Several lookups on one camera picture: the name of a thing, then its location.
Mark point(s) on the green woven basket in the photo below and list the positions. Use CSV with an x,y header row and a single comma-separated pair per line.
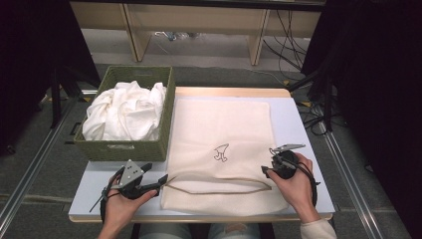
x,y
132,152

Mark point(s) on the metal floor rail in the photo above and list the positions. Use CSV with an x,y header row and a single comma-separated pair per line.
x,y
33,169
351,186

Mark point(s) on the person's right hand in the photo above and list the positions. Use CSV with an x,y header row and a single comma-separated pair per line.
x,y
300,192

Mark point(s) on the black metal stand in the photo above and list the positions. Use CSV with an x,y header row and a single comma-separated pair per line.
x,y
327,106
55,99

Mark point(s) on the light wooden desk frame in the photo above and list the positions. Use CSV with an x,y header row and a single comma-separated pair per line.
x,y
199,16

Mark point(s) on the person's left hand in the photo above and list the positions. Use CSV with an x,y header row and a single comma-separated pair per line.
x,y
117,210

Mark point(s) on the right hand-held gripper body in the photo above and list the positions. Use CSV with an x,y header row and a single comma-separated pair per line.
x,y
285,166

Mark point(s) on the cream mesh laundry bag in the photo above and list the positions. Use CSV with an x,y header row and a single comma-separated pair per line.
x,y
225,122

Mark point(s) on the white cloth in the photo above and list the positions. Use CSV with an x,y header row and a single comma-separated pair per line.
x,y
122,113

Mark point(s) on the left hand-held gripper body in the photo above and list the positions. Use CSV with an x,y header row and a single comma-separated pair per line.
x,y
132,174

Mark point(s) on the person's blue jeans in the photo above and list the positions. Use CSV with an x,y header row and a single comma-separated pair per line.
x,y
166,232

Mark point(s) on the dark curtain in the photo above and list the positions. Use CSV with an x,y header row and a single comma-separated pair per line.
x,y
375,83
30,49

